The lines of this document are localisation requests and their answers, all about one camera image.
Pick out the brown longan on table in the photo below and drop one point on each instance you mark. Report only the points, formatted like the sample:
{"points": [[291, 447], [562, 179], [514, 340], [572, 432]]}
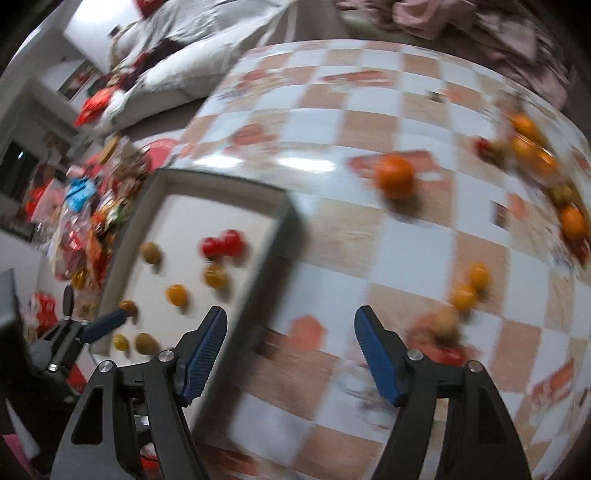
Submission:
{"points": [[445, 325]]}

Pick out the brown longan in tray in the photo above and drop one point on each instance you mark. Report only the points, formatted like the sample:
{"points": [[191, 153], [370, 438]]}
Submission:
{"points": [[151, 253]]}

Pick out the white quilt on sofa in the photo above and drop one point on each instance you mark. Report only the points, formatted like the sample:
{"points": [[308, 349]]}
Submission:
{"points": [[211, 37]]}

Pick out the brown longan near bowl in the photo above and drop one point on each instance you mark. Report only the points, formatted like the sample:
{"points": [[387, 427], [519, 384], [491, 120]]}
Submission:
{"points": [[499, 152]]}

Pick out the glass fruit bowl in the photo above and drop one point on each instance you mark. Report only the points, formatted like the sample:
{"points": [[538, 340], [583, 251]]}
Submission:
{"points": [[533, 139]]}

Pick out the red cherry tomato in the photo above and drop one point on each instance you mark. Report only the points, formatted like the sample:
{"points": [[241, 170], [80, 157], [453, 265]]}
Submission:
{"points": [[211, 248], [448, 356], [483, 147]]}

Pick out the white shallow box tray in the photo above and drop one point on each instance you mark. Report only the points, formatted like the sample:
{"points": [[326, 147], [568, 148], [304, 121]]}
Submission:
{"points": [[176, 210]]}

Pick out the large orange tangerine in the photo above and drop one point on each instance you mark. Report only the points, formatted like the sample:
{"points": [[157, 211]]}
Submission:
{"points": [[395, 177]]}

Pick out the red tomato in tray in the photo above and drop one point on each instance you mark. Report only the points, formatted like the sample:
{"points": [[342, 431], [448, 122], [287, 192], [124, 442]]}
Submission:
{"points": [[233, 243]]}

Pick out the yellow-green cherry tomato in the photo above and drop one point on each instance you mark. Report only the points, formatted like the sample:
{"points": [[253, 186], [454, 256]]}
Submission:
{"points": [[215, 276]]}

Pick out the snack bags pile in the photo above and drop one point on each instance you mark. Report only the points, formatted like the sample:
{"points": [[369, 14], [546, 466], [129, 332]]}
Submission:
{"points": [[82, 216]]}

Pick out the lone yellow cherry tomato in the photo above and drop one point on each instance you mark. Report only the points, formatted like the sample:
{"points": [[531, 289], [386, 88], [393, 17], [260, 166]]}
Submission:
{"points": [[479, 276]]}

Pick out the red cherry tomato on table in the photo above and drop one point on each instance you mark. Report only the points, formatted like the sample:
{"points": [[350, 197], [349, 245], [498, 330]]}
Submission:
{"points": [[448, 356]]}

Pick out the pink clothes pile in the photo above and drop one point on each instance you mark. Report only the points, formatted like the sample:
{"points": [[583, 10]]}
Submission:
{"points": [[501, 35]]}

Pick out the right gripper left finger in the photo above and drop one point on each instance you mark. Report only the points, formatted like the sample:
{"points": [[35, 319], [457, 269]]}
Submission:
{"points": [[101, 440]]}

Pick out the orange tangerine near stick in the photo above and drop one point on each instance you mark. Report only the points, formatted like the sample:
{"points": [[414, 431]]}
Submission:
{"points": [[573, 223]]}

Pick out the brown longan fruit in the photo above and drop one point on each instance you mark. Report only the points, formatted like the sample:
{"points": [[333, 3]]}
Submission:
{"points": [[146, 345]]}

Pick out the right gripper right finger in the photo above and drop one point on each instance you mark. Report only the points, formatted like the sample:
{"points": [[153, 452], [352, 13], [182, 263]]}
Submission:
{"points": [[480, 441]]}

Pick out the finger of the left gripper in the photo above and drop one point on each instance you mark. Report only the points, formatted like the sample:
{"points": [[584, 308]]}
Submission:
{"points": [[102, 326]]}

